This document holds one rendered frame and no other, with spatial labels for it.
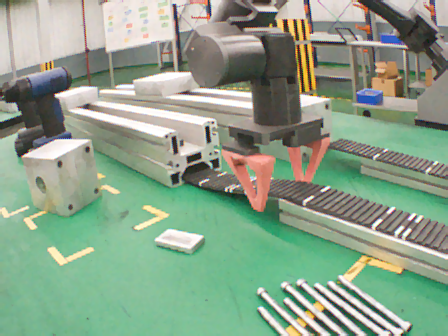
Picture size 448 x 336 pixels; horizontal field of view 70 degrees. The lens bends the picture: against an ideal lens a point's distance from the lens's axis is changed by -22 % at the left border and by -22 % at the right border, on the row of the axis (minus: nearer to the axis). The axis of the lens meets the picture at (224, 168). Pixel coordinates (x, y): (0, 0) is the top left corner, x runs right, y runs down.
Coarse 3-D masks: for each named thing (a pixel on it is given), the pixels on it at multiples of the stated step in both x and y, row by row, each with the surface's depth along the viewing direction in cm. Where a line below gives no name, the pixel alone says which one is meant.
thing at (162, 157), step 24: (72, 120) 100; (96, 120) 82; (120, 120) 74; (144, 120) 79; (168, 120) 71; (192, 120) 65; (96, 144) 86; (120, 144) 74; (144, 144) 65; (168, 144) 60; (192, 144) 67; (216, 144) 66; (144, 168) 67; (168, 168) 61; (216, 168) 67
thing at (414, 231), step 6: (420, 216) 37; (414, 222) 36; (420, 222) 36; (426, 222) 35; (408, 228) 35; (414, 228) 35; (420, 228) 35; (402, 234) 35; (408, 234) 34; (414, 234) 34; (420, 234) 34; (408, 240) 34; (414, 240) 33
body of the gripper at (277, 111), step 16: (256, 80) 43; (272, 80) 42; (256, 96) 44; (272, 96) 43; (288, 96) 43; (256, 112) 45; (272, 112) 43; (288, 112) 43; (240, 128) 44; (256, 128) 43; (272, 128) 43; (288, 128) 43
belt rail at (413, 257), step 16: (288, 208) 46; (304, 208) 44; (304, 224) 45; (320, 224) 44; (336, 224) 41; (352, 224) 39; (336, 240) 41; (352, 240) 39; (368, 240) 37; (384, 240) 36; (400, 240) 34; (384, 256) 36; (400, 256) 35; (416, 256) 32; (432, 256) 31; (416, 272) 33; (432, 272) 31
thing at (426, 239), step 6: (432, 222) 35; (426, 228) 35; (432, 228) 34; (438, 228) 34; (444, 228) 34; (426, 234) 33; (432, 234) 33; (438, 234) 33; (420, 240) 33; (426, 240) 33; (432, 240) 32; (426, 246) 32
